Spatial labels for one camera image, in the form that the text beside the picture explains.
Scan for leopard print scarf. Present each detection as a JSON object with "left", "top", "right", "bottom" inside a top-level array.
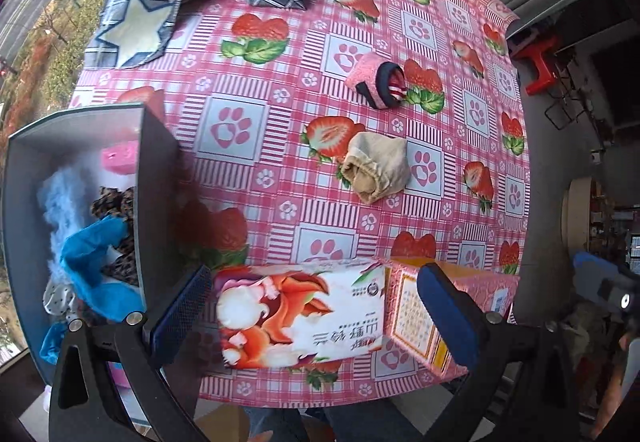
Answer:
[{"left": 90, "top": 186, "right": 142, "bottom": 286}]

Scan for cardboard box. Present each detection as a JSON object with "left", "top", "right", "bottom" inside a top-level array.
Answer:
[{"left": 194, "top": 404, "right": 252, "bottom": 442}]

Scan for orange white tissue pack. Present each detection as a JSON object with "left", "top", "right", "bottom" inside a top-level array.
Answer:
[{"left": 214, "top": 258, "right": 389, "bottom": 369}]

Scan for strawberry print checked tablecloth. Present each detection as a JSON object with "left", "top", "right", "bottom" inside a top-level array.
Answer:
[{"left": 67, "top": 0, "right": 531, "bottom": 408}]

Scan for pink sponge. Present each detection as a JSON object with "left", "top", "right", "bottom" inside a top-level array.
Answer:
[{"left": 100, "top": 142, "right": 142, "bottom": 176}]

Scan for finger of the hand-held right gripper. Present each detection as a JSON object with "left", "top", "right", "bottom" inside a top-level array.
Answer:
[{"left": 572, "top": 251, "right": 624, "bottom": 297}]

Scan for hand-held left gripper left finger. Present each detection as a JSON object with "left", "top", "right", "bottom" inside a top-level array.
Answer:
[{"left": 48, "top": 265, "right": 214, "bottom": 442}]

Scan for grey storage box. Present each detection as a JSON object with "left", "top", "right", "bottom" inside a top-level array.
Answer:
[{"left": 2, "top": 102, "right": 202, "bottom": 383}]

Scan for red plastic stool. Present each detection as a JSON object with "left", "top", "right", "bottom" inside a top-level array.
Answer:
[{"left": 515, "top": 35, "right": 562, "bottom": 96}]

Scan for white polka dot cloth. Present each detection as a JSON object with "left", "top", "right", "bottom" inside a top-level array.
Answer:
[{"left": 42, "top": 279, "right": 81, "bottom": 319}]

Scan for pink patterned box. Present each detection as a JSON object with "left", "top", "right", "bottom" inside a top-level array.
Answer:
[{"left": 382, "top": 258, "right": 521, "bottom": 381}]

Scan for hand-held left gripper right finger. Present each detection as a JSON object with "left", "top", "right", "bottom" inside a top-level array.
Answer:
[{"left": 416, "top": 262, "right": 596, "bottom": 442}]

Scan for rolled pink striped socks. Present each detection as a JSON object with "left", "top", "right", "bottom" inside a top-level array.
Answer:
[{"left": 345, "top": 52, "right": 407, "bottom": 111}]

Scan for beige cloth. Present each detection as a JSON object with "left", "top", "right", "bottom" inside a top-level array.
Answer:
[{"left": 340, "top": 132, "right": 412, "bottom": 206}]

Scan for black metal frame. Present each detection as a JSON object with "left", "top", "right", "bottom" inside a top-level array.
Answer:
[{"left": 544, "top": 66, "right": 602, "bottom": 129}]

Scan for person's right forearm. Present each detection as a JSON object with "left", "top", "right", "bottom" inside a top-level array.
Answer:
[{"left": 589, "top": 322, "right": 640, "bottom": 441}]

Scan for round beige table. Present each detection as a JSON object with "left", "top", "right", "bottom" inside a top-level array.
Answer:
[{"left": 561, "top": 177, "right": 594, "bottom": 264}]

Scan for light blue fluffy cloth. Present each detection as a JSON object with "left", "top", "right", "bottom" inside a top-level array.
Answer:
[{"left": 37, "top": 167, "right": 102, "bottom": 284}]

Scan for person's jeans legs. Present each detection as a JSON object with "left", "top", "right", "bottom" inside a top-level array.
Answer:
[{"left": 245, "top": 404, "right": 417, "bottom": 442}]

